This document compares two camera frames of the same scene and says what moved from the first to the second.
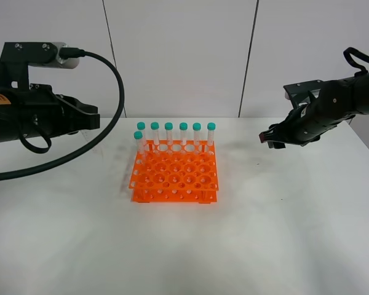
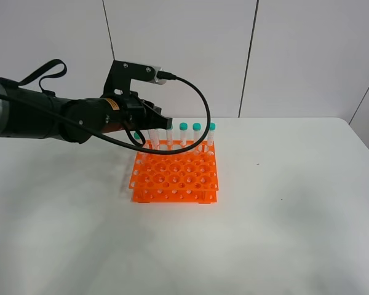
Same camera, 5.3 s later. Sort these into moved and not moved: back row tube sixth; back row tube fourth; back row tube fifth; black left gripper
Moved: black left gripper
Not moved: back row tube fifth; back row tube fourth; back row tube sixth
